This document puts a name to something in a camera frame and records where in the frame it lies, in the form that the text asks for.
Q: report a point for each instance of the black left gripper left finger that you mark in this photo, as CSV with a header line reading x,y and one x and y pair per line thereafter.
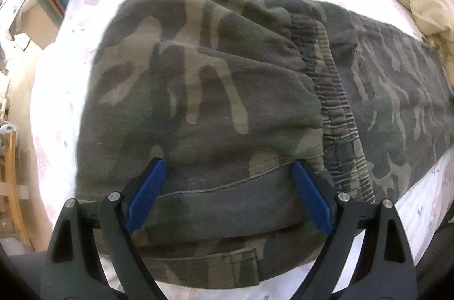
x,y
77,271

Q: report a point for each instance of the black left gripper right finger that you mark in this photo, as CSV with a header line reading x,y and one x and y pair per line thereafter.
x,y
380,269

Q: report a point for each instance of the camouflage pants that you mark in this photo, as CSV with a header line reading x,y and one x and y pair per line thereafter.
x,y
230,93

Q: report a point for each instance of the yellow wooden rack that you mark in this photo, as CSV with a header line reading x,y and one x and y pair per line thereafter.
x,y
10,188

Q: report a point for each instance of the white floral bed sheet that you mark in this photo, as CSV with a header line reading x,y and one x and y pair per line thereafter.
x,y
57,103

